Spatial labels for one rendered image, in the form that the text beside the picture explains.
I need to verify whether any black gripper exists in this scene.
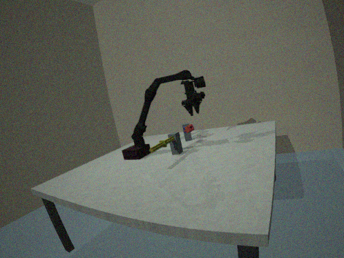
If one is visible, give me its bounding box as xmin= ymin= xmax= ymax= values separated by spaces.
xmin=182 ymin=89 xmax=202 ymax=116

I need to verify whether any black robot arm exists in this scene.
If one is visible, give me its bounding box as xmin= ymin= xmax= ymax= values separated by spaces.
xmin=131 ymin=70 xmax=206 ymax=148

